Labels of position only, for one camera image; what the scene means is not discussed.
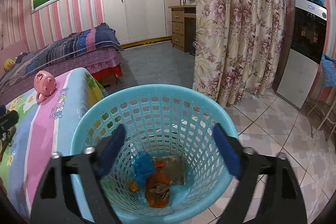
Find blue plastic ball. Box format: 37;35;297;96
132;151;156;189

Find printed snack packet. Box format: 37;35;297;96
158;155;186;185

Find orange wrapper piece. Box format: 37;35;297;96
128;178;141;193

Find colourful cartoon bed sheet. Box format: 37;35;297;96
1;68;106;221

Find pink pig mug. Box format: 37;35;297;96
34;71;57;103

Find yellow duck plush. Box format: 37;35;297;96
3;59;15;72

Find bed with purple cover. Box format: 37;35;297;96
1;47;122;105

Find turquoise plastic basket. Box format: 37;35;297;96
71;84;238;223

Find blue patchwork quilt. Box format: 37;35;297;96
1;23;122;91

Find white water dispenser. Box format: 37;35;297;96
276;0;327;110

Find blue floral cloth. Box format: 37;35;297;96
321;54;336;87

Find floral beige curtain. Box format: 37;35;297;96
193;0;286;106

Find wooden desk with drawers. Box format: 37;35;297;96
169;5;196;56

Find metal frame chair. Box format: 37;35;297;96
306;85;335;142

